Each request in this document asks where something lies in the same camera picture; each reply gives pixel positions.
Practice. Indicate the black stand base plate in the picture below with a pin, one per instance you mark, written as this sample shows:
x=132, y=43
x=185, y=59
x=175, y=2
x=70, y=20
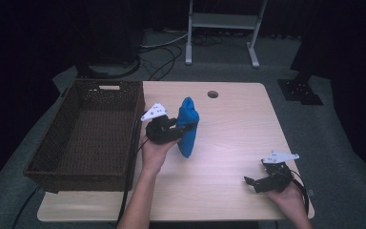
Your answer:
x=298, y=92

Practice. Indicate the blue t-shirt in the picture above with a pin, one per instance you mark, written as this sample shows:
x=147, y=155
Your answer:
x=189, y=143

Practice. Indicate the black round stand base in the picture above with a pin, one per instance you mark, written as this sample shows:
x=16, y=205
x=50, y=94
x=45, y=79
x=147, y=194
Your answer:
x=85, y=72

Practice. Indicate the white metal stand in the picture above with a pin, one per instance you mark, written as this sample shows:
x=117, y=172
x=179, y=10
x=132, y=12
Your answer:
x=222, y=20

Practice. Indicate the person's right hand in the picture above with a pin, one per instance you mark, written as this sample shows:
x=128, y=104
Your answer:
x=290, y=202

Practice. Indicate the person's left hand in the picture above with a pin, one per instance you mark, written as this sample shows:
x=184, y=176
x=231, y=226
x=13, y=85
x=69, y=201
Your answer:
x=154, y=156

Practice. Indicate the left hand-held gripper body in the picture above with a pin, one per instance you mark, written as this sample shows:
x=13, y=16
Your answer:
x=158, y=132

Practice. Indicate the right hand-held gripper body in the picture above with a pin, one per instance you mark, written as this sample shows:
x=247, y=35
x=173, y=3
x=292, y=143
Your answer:
x=278, y=179

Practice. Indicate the grey tape strip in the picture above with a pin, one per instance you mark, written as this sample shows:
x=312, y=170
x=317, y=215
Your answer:
x=311, y=192

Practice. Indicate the brown wicker basket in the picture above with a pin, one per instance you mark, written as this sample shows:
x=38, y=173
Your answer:
x=101, y=143

